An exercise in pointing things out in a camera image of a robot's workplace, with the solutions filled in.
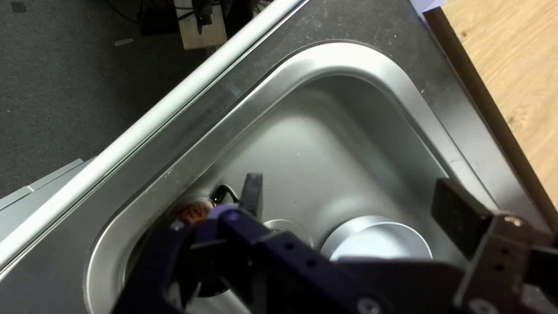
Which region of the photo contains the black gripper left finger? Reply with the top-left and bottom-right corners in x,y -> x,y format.
239,173 -> 263,221

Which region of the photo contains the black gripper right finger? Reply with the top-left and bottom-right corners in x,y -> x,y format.
431,179 -> 493,261

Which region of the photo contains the stainless steel sink basin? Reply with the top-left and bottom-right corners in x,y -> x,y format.
84,43 -> 492,314

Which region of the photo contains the steel sink counter unit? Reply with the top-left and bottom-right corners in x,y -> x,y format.
0,0 -> 556,314

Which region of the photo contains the cardboard box on floor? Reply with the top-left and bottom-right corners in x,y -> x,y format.
172,0 -> 227,51

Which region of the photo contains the light wooden table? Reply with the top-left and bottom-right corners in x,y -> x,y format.
425,0 -> 558,214

